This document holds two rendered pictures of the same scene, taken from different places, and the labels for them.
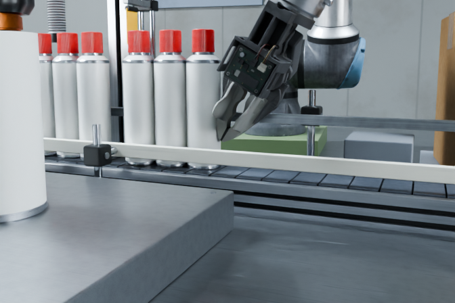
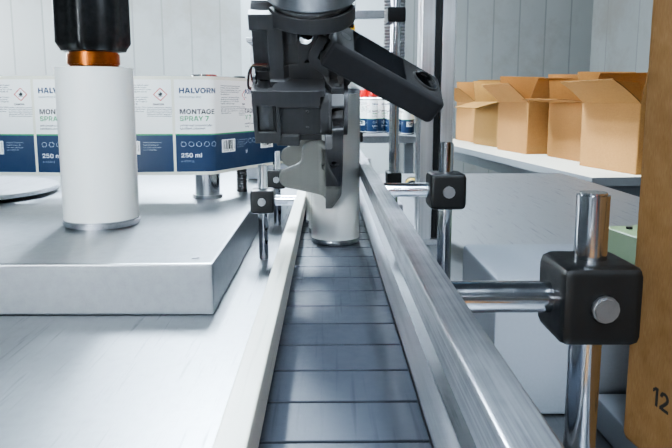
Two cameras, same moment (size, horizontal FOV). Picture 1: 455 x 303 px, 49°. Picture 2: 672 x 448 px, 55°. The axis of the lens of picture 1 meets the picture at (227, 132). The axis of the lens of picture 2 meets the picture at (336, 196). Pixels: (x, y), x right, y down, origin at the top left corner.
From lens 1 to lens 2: 0.76 m
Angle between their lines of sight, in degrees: 67
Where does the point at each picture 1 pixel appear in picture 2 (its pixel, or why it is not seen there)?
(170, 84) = not seen: hidden behind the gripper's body
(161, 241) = (13, 266)
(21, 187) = (76, 201)
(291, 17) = (252, 20)
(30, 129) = (84, 152)
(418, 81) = not seen: outside the picture
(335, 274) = (57, 379)
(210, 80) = not seen: hidden behind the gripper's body
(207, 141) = (315, 203)
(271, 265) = (88, 345)
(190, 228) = (78, 273)
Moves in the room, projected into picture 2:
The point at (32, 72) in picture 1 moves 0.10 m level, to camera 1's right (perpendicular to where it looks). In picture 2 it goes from (88, 101) to (92, 102)
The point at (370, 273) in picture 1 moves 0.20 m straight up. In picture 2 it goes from (62, 398) to (43, 98)
